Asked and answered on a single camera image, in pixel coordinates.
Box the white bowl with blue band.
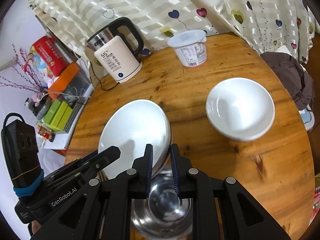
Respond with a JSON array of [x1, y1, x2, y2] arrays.
[[205, 78, 275, 142]]

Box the white cabinet top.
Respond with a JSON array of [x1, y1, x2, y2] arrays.
[[40, 130, 75, 150]]

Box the green box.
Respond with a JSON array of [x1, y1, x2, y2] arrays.
[[49, 104, 74, 132], [43, 99, 66, 125]]

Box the light blue printed cloth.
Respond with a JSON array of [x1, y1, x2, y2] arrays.
[[299, 104, 314, 132]]

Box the black kettle power cable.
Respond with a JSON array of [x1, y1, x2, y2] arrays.
[[89, 62, 120, 92]]

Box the red figurine jar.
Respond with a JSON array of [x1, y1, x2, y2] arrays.
[[37, 125, 57, 143]]

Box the grey round device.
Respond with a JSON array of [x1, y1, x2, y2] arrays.
[[36, 96, 54, 120]]

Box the white plastic tub with lid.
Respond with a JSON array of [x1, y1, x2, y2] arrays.
[[167, 29, 208, 67]]

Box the clear storage box orange lid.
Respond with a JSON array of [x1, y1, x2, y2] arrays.
[[46, 62, 93, 100]]

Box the heart print curtain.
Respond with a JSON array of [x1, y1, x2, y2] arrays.
[[25, 0, 320, 64]]

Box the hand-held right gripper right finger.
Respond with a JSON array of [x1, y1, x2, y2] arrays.
[[170, 144, 292, 240]]

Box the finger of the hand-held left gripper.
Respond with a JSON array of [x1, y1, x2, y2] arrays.
[[75, 145, 121, 179], [44, 158, 92, 180]]

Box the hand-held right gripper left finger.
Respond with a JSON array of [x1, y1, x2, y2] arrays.
[[32, 144, 153, 240]]

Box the purple flower branches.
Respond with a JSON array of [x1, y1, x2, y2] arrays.
[[0, 44, 49, 93]]

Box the stainless steel bowl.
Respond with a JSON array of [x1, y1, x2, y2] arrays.
[[130, 170, 194, 240]]

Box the white electric kettle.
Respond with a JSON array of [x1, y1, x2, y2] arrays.
[[86, 17, 145, 83]]

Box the dark brown cloth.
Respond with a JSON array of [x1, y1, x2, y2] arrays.
[[260, 51, 314, 112]]

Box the black white striped box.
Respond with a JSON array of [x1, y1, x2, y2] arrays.
[[62, 96, 89, 134]]

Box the pink patterned cloth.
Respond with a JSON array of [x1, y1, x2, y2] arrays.
[[311, 186, 320, 220]]

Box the small jar with black lid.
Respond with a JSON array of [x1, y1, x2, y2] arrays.
[[25, 97, 38, 113]]

